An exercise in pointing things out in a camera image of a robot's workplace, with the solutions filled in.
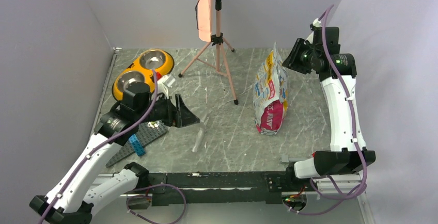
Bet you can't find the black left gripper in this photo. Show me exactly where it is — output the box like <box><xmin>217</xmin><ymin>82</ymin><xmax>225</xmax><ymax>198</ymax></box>
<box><xmin>136</xmin><ymin>93</ymin><xmax>200</xmax><ymax>127</ymax></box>

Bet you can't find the pet food bag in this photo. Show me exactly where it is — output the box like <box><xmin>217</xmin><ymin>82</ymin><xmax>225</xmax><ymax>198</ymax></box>
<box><xmin>253</xmin><ymin>43</ymin><xmax>289</xmax><ymax>135</ymax></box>

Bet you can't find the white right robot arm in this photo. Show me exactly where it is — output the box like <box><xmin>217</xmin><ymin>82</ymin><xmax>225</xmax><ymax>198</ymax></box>
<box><xmin>283</xmin><ymin>27</ymin><xmax>376</xmax><ymax>191</ymax></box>

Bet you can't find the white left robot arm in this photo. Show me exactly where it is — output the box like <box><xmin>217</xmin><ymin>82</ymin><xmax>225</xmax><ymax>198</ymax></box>
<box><xmin>29</xmin><ymin>83</ymin><xmax>200</xmax><ymax>223</ymax></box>

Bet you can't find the yellow double pet bowl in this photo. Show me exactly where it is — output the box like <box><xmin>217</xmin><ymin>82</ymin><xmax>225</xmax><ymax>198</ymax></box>
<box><xmin>112</xmin><ymin>49</ymin><xmax>175</xmax><ymax>101</ymax></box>

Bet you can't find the grey building baseplate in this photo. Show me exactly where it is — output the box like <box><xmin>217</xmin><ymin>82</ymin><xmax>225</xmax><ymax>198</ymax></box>
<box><xmin>105</xmin><ymin>121</ymin><xmax>168</xmax><ymax>168</ymax></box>

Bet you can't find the blue building brick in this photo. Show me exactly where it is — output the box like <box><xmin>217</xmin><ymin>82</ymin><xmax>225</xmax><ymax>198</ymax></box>
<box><xmin>129</xmin><ymin>134</ymin><xmax>146</xmax><ymax>157</ymax></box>

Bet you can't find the pink tripod stand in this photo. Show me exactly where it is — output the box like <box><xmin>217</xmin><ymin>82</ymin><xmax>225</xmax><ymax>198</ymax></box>
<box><xmin>178</xmin><ymin>0</ymin><xmax>239</xmax><ymax>105</ymax></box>

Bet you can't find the pink light panel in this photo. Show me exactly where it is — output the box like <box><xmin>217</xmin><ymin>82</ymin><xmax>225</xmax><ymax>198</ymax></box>
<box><xmin>195</xmin><ymin>0</ymin><xmax>212</xmax><ymax>42</ymax></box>

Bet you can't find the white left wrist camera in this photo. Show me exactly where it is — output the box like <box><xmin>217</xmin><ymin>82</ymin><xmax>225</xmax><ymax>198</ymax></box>
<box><xmin>158</xmin><ymin>74</ymin><xmax>176</xmax><ymax>98</ymax></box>

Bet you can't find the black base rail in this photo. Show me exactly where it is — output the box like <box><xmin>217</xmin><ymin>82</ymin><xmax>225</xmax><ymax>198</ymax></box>
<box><xmin>134</xmin><ymin>169</ymin><xmax>313</xmax><ymax>206</ymax></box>

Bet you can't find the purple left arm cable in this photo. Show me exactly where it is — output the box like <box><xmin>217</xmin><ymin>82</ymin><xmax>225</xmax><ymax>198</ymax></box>
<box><xmin>37</xmin><ymin>69</ymin><xmax>159</xmax><ymax>224</ymax></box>

